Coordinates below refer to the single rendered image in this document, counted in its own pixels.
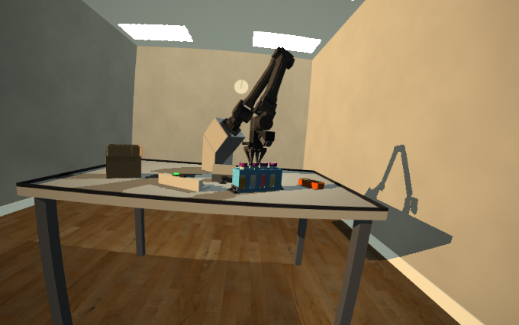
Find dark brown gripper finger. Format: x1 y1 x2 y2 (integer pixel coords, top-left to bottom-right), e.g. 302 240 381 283
243 148 255 166
255 149 266 165

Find black table edge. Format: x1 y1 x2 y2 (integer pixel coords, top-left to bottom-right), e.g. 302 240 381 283
16 159 388 211

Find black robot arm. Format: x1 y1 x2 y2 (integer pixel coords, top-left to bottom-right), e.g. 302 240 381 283
221 46 295 146

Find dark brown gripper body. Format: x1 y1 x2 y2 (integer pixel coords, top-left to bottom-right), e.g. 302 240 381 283
242 142 267 150

